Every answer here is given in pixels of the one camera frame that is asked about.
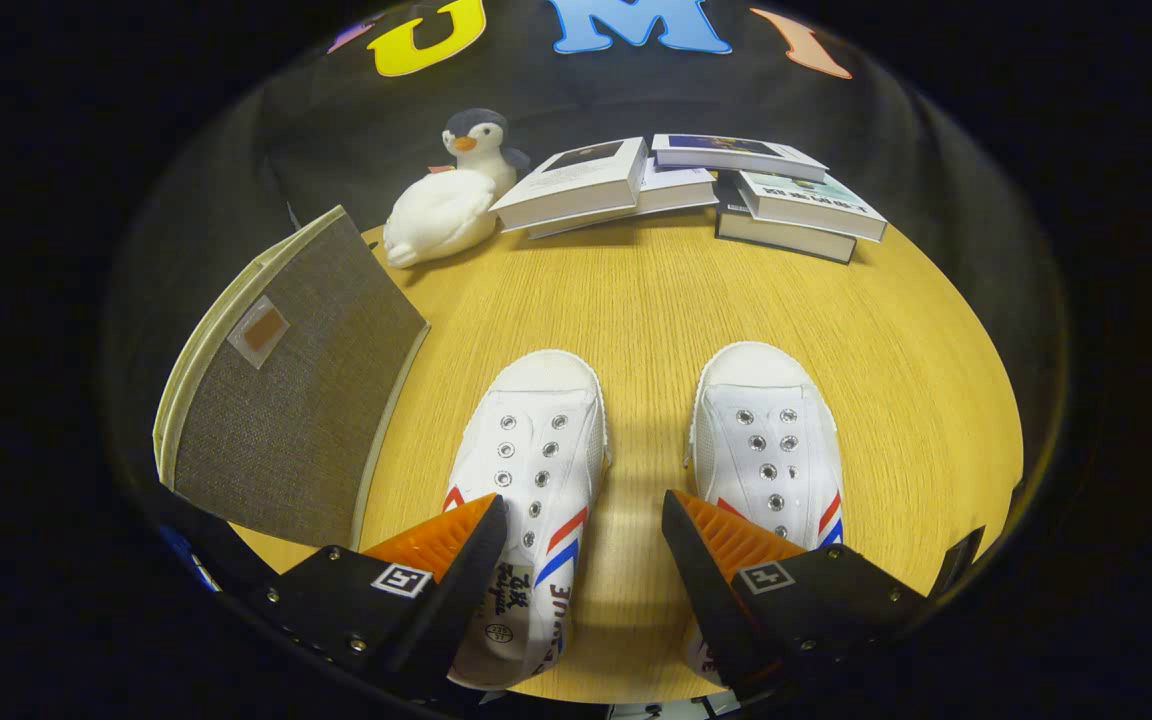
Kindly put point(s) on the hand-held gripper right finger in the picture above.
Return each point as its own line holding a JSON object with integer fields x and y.
{"x": 711, "y": 605}

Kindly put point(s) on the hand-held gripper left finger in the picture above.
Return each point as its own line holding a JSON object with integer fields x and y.
{"x": 456, "y": 605}

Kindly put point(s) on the white shoe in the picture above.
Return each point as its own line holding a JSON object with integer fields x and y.
{"x": 766, "y": 440}
{"x": 536, "y": 440}

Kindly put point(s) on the grey fabric storage box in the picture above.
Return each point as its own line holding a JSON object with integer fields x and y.
{"x": 286, "y": 400}

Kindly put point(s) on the blue plastic object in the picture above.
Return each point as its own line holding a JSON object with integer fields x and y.
{"x": 191, "y": 565}

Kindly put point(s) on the dark grey book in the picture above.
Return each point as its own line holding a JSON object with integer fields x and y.
{"x": 786, "y": 240}

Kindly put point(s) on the white plush toy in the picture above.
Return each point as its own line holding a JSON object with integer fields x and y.
{"x": 436, "y": 220}

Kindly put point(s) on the book with pale green cover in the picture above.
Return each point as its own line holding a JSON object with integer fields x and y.
{"x": 811, "y": 205}

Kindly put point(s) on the plain white book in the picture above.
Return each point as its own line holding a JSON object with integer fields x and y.
{"x": 676, "y": 190}

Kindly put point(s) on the book with blue picture cover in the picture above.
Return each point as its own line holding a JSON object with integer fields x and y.
{"x": 736, "y": 152}

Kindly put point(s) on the penguin plush toy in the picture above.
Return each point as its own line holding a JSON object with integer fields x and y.
{"x": 479, "y": 140}

